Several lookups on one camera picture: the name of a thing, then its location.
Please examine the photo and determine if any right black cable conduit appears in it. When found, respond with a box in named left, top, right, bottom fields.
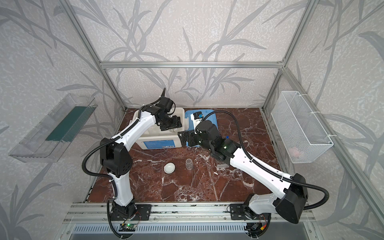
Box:
left=197, top=110, right=330, bottom=210

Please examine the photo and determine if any clear wall shelf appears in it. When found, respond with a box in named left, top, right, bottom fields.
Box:
left=9, top=94, right=98, bottom=163

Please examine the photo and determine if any small glass jar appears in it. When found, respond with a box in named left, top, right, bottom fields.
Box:
left=186, top=159, right=194, bottom=171

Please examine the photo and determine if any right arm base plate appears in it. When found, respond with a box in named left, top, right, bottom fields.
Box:
left=227, top=204, right=271, bottom=221

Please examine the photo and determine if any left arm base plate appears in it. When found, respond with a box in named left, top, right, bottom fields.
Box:
left=110, top=203, right=152, bottom=221

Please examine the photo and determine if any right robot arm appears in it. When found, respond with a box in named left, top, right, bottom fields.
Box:
left=178, top=120, right=308, bottom=224

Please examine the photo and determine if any black cable conduit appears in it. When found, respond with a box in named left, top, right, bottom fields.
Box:
left=81, top=87, right=167, bottom=199
left=197, top=110, right=330, bottom=210

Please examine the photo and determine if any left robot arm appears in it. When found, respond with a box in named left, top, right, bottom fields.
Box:
left=100, top=97, right=182, bottom=218

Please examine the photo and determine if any white wire basket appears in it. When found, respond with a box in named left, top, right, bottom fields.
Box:
left=272, top=91, right=334, bottom=164

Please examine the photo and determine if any aluminium front rail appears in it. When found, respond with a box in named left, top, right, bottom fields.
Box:
left=62, top=201, right=317, bottom=225

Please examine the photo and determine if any green circuit board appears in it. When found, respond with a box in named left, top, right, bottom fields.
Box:
left=119, top=224, right=137, bottom=232

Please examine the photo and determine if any white plastic bin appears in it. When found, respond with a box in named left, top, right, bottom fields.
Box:
left=136, top=108, right=189, bottom=150

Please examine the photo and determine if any clear test tube rack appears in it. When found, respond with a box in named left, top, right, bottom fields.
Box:
left=216, top=163, right=230, bottom=169

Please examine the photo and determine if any left black cable conduit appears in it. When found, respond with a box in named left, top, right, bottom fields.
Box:
left=81, top=87, right=167, bottom=199

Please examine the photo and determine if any white round dish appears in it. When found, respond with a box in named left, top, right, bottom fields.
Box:
left=164, top=163, right=176, bottom=174

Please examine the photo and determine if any blue plastic lid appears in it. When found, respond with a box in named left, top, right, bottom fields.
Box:
left=185, top=109, right=219, bottom=131

